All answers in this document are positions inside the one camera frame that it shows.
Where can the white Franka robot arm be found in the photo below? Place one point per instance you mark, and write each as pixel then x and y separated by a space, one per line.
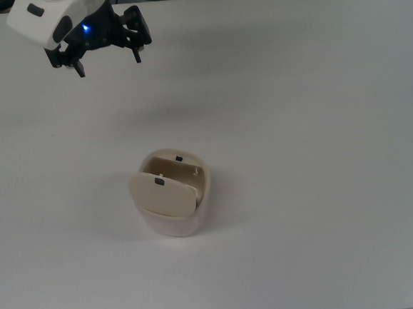
pixel 39 24

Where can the cream swing bin lid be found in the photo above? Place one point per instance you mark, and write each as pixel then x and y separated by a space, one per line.
pixel 163 199

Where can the small cream trash bin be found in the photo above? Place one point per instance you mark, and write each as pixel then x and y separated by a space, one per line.
pixel 176 225

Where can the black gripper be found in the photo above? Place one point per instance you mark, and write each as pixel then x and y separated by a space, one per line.
pixel 102 32

